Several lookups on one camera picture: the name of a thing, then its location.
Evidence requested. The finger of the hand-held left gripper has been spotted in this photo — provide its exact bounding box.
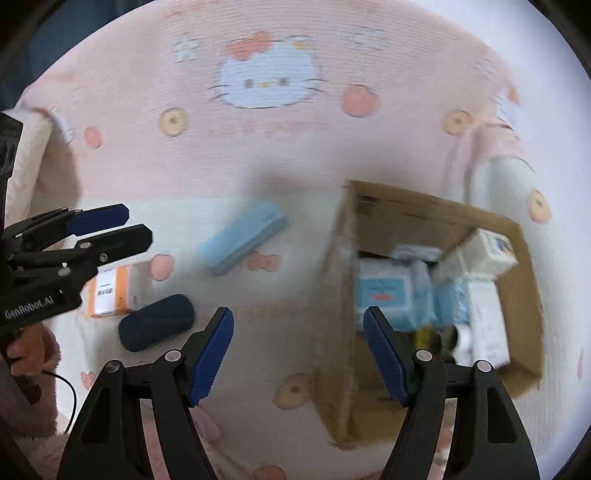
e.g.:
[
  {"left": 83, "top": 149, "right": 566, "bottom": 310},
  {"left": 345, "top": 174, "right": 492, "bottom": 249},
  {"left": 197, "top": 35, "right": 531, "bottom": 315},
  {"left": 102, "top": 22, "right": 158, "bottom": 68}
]
[
  {"left": 2, "top": 203, "right": 130, "bottom": 252},
  {"left": 9, "top": 224, "right": 153, "bottom": 284}
]

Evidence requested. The white carton with blue print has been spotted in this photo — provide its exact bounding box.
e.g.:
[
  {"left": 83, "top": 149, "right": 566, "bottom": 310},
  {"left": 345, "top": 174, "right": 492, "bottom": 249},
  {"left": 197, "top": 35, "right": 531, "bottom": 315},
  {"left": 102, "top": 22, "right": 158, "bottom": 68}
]
[{"left": 434, "top": 228, "right": 520, "bottom": 282}]

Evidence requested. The light blue baby wipes pack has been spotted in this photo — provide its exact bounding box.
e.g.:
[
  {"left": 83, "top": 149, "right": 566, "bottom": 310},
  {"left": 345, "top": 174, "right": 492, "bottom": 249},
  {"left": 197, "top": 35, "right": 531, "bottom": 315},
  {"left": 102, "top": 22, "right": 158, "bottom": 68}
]
[{"left": 353, "top": 244, "right": 444, "bottom": 333}]

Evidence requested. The brown cardboard box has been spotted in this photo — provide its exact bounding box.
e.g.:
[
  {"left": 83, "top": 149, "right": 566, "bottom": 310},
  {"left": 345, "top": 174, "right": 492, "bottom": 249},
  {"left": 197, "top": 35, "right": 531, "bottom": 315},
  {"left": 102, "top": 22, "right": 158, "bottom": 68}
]
[{"left": 316, "top": 179, "right": 543, "bottom": 450}]

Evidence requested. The plain white box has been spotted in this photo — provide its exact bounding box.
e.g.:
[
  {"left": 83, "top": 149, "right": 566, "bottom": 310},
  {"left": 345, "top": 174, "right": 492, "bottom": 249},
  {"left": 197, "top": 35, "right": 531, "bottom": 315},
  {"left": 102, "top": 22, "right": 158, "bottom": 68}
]
[{"left": 466, "top": 279, "right": 511, "bottom": 367}]

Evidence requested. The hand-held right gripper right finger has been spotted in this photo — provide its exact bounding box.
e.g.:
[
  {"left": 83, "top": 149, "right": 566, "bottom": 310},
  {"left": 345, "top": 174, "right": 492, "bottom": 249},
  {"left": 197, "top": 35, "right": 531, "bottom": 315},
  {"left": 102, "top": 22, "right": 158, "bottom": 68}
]
[{"left": 362, "top": 305, "right": 541, "bottom": 480}]

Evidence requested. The black cable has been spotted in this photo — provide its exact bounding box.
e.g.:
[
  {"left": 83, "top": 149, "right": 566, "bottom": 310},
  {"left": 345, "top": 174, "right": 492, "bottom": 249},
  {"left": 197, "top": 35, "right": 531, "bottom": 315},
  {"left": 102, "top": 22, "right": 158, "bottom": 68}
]
[{"left": 41, "top": 370, "right": 78, "bottom": 435}]

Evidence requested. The person's left hand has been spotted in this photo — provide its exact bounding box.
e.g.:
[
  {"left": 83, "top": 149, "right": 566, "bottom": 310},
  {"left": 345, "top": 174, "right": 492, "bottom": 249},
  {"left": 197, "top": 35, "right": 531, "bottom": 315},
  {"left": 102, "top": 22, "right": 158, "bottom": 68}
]
[{"left": 7, "top": 323, "right": 58, "bottom": 404}]

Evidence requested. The pink cartoon printed blanket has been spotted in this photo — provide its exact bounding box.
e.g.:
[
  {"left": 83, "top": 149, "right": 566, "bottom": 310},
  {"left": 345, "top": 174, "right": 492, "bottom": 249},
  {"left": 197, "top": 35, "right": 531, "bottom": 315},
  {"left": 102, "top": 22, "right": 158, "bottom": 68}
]
[{"left": 0, "top": 0, "right": 591, "bottom": 480}]

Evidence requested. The dark blue glasses case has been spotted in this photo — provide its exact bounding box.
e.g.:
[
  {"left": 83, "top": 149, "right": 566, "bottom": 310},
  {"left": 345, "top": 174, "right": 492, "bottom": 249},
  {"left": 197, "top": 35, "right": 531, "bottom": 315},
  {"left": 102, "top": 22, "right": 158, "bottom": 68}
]
[{"left": 118, "top": 294, "right": 195, "bottom": 354}]

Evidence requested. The person's left forearm pink sleeve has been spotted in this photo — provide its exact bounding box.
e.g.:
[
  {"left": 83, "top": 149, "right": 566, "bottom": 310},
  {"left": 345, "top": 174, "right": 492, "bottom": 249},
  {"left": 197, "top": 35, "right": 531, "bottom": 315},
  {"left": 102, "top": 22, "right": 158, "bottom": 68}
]
[{"left": 0, "top": 369, "right": 93, "bottom": 480}]

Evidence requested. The orange and white box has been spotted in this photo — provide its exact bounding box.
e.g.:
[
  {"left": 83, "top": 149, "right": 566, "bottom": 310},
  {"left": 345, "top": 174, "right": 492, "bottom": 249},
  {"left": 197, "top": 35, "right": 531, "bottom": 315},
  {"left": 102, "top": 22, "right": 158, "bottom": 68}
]
[{"left": 87, "top": 264, "right": 144, "bottom": 319}]

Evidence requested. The light blue pencil case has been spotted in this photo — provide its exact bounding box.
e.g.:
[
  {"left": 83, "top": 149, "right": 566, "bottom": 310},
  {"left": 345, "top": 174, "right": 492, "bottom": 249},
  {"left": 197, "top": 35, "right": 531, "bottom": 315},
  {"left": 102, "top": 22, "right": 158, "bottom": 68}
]
[{"left": 201, "top": 200, "right": 291, "bottom": 276}]

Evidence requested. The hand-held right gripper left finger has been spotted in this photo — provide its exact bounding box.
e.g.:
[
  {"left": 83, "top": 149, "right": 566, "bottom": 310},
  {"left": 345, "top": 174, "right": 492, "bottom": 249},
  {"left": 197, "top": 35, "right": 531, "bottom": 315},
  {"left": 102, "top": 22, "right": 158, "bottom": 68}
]
[{"left": 56, "top": 306, "right": 235, "bottom": 480}]

